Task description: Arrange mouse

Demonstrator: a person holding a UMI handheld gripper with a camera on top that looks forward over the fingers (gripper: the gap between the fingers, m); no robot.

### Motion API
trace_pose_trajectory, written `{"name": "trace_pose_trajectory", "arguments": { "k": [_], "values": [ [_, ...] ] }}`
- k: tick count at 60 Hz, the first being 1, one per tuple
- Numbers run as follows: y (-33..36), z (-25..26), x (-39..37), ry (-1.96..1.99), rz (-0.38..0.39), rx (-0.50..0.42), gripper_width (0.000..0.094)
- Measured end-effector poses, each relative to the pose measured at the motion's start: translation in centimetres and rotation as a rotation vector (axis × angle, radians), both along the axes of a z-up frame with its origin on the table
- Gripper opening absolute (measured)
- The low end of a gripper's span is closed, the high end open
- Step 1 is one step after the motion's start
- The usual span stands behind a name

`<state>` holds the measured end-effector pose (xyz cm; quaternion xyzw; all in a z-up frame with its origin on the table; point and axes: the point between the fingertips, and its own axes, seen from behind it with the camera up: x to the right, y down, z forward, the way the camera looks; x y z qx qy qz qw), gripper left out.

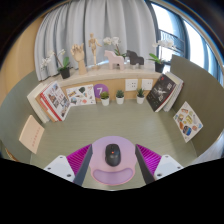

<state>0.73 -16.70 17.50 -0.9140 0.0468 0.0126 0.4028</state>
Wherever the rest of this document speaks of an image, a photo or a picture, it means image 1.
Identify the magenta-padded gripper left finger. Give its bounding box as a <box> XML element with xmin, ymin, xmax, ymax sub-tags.
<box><xmin>43</xmin><ymin>143</ymin><xmax>94</xmax><ymax>187</ymax></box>

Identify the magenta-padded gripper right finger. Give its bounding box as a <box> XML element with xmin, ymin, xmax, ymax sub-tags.
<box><xmin>134</xmin><ymin>143</ymin><xmax>184</xmax><ymax>185</ymax></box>

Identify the black computer mouse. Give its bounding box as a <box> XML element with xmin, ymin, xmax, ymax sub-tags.
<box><xmin>104</xmin><ymin>143</ymin><xmax>122</xmax><ymax>167</ymax></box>

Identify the purple round mouse pad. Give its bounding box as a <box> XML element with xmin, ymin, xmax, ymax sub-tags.
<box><xmin>89</xmin><ymin>135</ymin><xmax>138</xmax><ymax>187</ymax></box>

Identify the white card with colourful stickers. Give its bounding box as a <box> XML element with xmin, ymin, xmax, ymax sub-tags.
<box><xmin>172</xmin><ymin>101</ymin><xmax>204</xmax><ymax>144</ymax></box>

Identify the beige card with red print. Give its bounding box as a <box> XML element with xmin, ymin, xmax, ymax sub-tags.
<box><xmin>18</xmin><ymin>114</ymin><xmax>46</xmax><ymax>155</ymax></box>

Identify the small plant in white pot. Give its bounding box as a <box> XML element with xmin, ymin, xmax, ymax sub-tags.
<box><xmin>136</xmin><ymin>87</ymin><xmax>146</xmax><ymax>105</ymax></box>
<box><xmin>99</xmin><ymin>91</ymin><xmax>110</xmax><ymax>107</ymax></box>
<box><xmin>115</xmin><ymin>89</ymin><xmax>125</xmax><ymax>106</ymax></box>

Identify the red-edged picture magazine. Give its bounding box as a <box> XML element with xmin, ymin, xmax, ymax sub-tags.
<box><xmin>39</xmin><ymin>80</ymin><xmax>72</xmax><ymax>122</ymax></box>

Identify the white card with small pictures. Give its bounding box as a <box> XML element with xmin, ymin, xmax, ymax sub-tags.
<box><xmin>65</xmin><ymin>83</ymin><xmax>97</xmax><ymax>107</ymax></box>

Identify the black book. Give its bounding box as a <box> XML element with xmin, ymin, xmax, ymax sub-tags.
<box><xmin>145</xmin><ymin>74</ymin><xmax>178</xmax><ymax>113</ymax></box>

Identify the purple round number sign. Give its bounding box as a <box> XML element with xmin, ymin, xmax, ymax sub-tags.
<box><xmin>93</xmin><ymin>83</ymin><xmax>110</xmax><ymax>99</ymax></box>

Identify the white book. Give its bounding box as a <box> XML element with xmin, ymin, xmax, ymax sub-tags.
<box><xmin>26</xmin><ymin>82</ymin><xmax>51</xmax><ymax>124</ymax></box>

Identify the white books stack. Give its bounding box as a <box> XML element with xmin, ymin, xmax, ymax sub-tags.
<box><xmin>163</xmin><ymin>71</ymin><xmax>185</xmax><ymax>113</ymax></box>

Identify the olive desk partition panel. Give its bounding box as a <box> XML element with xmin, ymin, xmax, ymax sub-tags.
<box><xmin>169</xmin><ymin>54</ymin><xmax>224</xmax><ymax>158</ymax></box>

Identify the white orchid in black pot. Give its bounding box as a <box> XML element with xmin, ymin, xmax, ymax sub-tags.
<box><xmin>40</xmin><ymin>49</ymin><xmax>73</xmax><ymax>80</ymax></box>
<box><xmin>148</xmin><ymin>39</ymin><xmax>178</xmax><ymax>74</ymax></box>
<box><xmin>102</xmin><ymin>36</ymin><xmax>128</xmax><ymax>59</ymax></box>

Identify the dark wooden horse figure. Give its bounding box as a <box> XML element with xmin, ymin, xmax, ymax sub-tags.
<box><xmin>125</xmin><ymin>49</ymin><xmax>145</xmax><ymax>70</ymax></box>

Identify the wooden hand model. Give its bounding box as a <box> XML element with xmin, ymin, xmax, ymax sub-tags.
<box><xmin>70</xmin><ymin>43</ymin><xmax>88</xmax><ymax>76</ymax></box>

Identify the pink wooden horse figure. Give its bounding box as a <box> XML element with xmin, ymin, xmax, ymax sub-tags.
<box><xmin>103</xmin><ymin>49</ymin><xmax>126</xmax><ymax>71</ymax></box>

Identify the wooden artist mannequin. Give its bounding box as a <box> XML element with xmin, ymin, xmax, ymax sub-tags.
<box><xmin>87</xmin><ymin>32</ymin><xmax>103</xmax><ymax>70</ymax></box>

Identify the dark-framed window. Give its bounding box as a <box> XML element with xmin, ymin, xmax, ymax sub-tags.
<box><xmin>146</xmin><ymin>0</ymin><xmax>224</xmax><ymax>84</ymax></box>

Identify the grey pleated curtain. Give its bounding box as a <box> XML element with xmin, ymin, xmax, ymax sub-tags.
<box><xmin>34</xmin><ymin>0</ymin><xmax>159</xmax><ymax>82</ymax></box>

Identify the white wall socket plate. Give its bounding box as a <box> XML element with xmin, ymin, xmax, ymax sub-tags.
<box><xmin>141</xmin><ymin>78</ymin><xmax>154</xmax><ymax>91</ymax></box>
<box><xmin>124</xmin><ymin>78</ymin><xmax>139</xmax><ymax>92</ymax></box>

